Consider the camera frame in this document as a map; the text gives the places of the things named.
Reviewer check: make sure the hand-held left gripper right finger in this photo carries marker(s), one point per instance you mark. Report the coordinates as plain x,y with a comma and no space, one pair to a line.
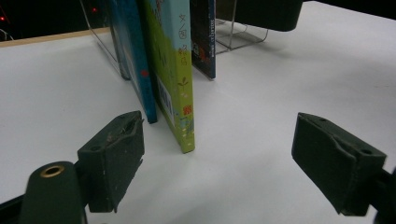
330,165

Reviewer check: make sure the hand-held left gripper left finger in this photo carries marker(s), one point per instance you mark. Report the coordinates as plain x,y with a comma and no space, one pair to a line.
115,165

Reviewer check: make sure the sky blue picture book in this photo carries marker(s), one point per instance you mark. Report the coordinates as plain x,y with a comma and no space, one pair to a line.
174,77

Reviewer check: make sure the dark blue picture book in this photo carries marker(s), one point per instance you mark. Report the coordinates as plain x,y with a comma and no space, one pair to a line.
134,53

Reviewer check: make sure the clear acrylic book rack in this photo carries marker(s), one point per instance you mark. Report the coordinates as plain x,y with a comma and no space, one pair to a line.
239,39

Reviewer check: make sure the purple magazine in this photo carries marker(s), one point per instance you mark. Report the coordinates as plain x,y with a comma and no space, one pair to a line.
204,37

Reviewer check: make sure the black notebook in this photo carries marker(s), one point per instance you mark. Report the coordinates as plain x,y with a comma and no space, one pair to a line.
267,14

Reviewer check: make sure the wooden table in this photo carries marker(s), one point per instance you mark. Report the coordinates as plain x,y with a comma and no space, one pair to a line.
46,37

